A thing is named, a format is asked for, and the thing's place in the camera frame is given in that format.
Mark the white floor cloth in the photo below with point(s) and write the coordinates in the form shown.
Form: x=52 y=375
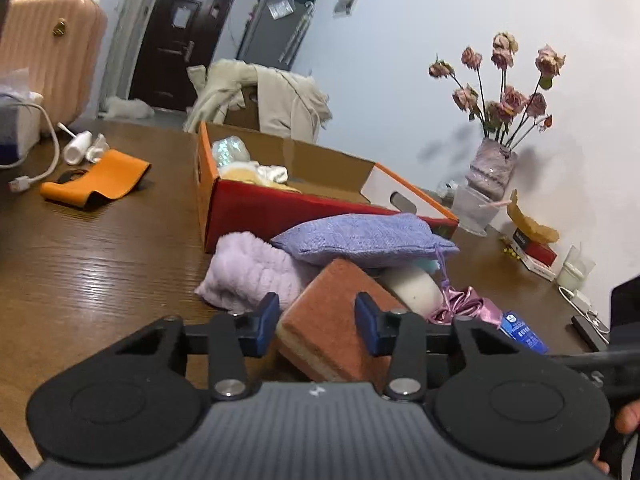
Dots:
x=127 y=108

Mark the plastic wrapped bundle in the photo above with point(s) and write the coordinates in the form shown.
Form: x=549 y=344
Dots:
x=230 y=150

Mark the brown cardboard box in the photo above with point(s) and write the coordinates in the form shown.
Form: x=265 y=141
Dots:
x=245 y=110

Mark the dried pink roses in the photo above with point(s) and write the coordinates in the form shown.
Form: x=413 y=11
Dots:
x=510 y=100

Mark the grey refrigerator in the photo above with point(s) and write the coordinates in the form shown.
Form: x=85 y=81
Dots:
x=272 y=35

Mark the dark brown door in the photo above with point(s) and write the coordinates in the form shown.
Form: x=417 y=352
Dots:
x=175 y=50

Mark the person's right hand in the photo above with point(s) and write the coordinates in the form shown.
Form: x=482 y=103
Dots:
x=630 y=419

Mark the blue tissue packet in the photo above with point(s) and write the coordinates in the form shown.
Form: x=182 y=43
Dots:
x=522 y=332

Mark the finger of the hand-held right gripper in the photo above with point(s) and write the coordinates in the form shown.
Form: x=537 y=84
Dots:
x=580 y=356

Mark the orange leather pouch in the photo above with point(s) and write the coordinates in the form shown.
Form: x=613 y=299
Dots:
x=110 y=175

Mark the purple glass vase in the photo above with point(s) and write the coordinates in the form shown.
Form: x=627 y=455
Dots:
x=490 y=170

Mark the white book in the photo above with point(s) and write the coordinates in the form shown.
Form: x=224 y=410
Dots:
x=542 y=271

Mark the beige jacket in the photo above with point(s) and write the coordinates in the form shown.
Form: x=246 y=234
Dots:
x=285 y=100

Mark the white and blue appliance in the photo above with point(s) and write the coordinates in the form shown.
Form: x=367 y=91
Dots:
x=15 y=130

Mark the small glass jar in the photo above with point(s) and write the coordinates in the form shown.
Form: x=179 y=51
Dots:
x=446 y=190

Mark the black box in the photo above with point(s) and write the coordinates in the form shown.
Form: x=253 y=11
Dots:
x=521 y=242

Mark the white charger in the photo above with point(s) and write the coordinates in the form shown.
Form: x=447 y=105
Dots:
x=580 y=300

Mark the pink satin pouch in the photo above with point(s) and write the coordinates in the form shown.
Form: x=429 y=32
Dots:
x=470 y=307

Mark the orange brown sponge pad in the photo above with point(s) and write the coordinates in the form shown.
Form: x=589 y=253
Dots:
x=330 y=310

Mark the pink suitcase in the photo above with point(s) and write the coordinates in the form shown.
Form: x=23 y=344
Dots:
x=45 y=50

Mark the brown paper bag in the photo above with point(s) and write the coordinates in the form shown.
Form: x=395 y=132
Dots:
x=530 y=225

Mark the purple cloth pouch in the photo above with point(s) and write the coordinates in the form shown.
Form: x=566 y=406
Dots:
x=360 y=237

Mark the black phone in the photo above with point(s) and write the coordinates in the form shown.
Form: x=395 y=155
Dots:
x=590 y=332

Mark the yellow plush toy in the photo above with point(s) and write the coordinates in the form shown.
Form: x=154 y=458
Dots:
x=240 y=174

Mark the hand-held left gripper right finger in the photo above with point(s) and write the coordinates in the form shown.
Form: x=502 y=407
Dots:
x=365 y=326

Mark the clear glass cup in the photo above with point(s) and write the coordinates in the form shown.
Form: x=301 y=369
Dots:
x=475 y=210

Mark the lilac fluffy towel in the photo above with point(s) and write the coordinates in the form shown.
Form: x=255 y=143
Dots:
x=245 y=270

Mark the small clear bottle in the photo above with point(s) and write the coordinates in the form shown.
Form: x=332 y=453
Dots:
x=97 y=149

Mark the white wall panel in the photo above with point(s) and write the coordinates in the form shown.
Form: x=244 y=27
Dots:
x=347 y=0

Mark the orange red cardboard box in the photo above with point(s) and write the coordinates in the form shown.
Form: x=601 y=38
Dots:
x=250 y=210

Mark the white candle jar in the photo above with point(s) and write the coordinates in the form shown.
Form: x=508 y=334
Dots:
x=572 y=272

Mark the white bottle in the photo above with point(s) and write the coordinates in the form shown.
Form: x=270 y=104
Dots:
x=77 y=147

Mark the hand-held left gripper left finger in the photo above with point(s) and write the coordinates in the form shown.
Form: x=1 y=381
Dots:
x=267 y=321

